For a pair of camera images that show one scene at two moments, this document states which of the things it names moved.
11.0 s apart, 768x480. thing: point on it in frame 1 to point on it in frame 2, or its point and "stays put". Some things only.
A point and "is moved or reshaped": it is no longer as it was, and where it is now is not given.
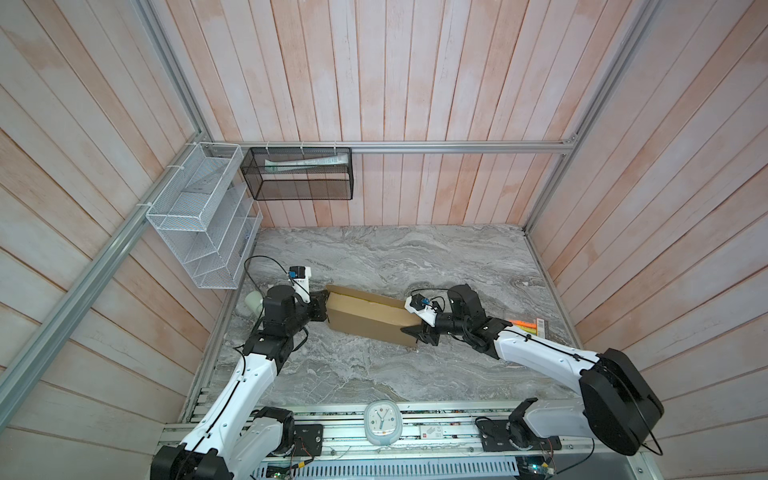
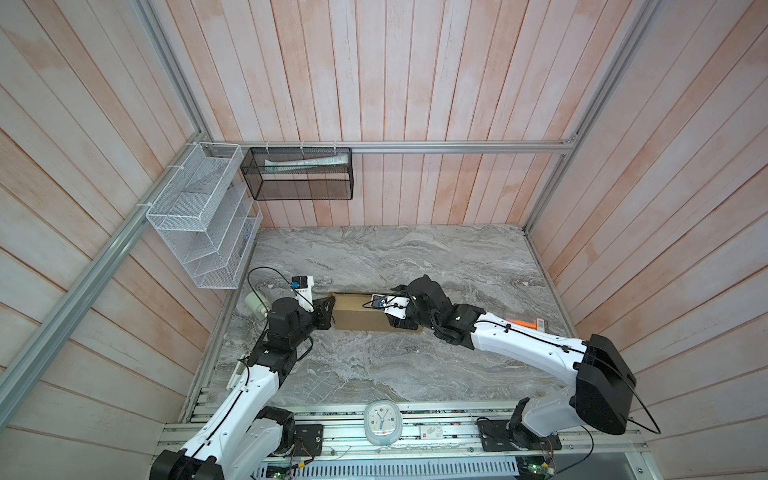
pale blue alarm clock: x=383 y=422 stays put
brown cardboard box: x=371 y=316 is moved or reshaped
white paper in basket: x=271 y=166 stays put
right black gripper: x=422 y=333 to x=401 y=323
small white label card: x=431 y=431 stays put
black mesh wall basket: x=299 y=173 stays put
